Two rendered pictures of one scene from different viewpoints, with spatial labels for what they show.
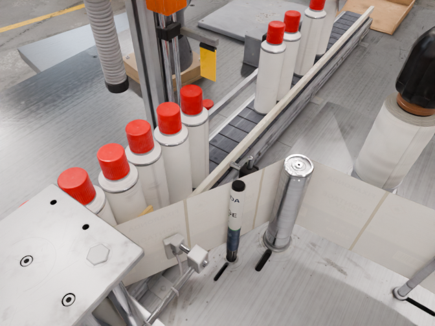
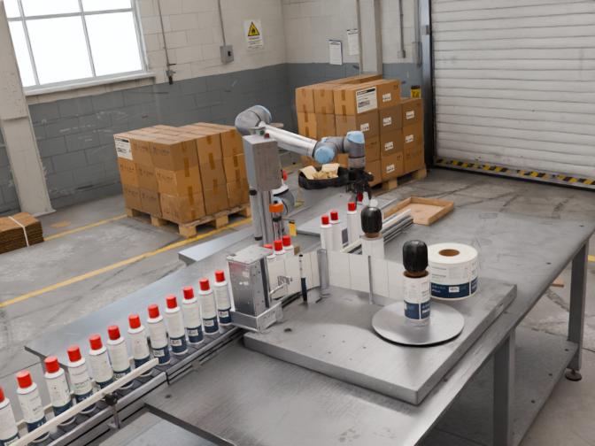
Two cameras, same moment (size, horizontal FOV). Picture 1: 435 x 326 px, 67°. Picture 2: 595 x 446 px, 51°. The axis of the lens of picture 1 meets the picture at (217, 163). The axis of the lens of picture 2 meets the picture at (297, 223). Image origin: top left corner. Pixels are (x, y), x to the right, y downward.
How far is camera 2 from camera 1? 2.01 m
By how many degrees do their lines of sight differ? 29
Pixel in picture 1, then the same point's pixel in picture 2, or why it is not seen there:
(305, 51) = (351, 232)
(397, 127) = (365, 242)
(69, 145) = not seen: hidden behind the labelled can
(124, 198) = not seen: hidden behind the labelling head
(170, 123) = (278, 245)
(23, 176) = not seen: hidden behind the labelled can
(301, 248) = (336, 296)
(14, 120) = (191, 280)
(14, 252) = (248, 251)
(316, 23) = (352, 217)
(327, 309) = (341, 307)
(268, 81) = (326, 242)
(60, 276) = (258, 252)
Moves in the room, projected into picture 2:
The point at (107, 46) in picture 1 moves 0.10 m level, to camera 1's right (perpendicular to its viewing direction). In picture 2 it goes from (257, 222) to (282, 220)
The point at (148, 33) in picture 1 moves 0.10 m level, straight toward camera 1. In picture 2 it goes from (268, 221) to (272, 229)
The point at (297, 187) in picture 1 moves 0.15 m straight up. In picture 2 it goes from (321, 257) to (318, 219)
